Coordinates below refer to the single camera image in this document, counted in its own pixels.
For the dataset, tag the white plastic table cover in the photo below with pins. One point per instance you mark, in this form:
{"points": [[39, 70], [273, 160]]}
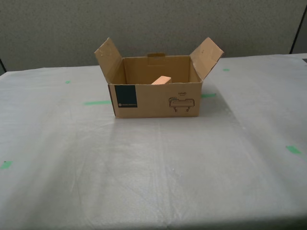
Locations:
{"points": [[144, 167]]}

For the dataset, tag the brown cardboard box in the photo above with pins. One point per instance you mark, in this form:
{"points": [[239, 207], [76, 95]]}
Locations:
{"points": [[153, 103]]}

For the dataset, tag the light wooden block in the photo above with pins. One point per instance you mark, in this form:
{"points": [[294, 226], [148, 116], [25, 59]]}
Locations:
{"points": [[161, 80]]}

